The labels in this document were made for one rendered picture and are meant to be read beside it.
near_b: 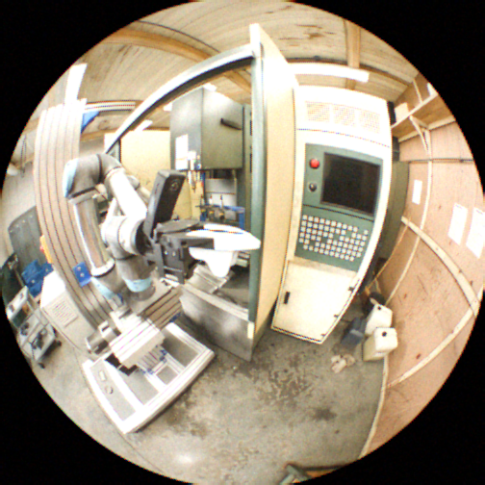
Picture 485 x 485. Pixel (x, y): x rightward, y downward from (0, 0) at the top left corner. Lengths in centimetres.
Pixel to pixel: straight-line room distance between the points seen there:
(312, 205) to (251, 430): 172
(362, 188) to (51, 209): 144
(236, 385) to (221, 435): 56
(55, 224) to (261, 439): 184
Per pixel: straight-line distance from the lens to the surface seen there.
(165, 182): 23
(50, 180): 80
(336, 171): 88
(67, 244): 81
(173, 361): 150
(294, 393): 161
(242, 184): 186
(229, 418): 155
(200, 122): 137
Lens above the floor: 154
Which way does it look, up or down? 27 degrees down
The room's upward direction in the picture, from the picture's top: straight up
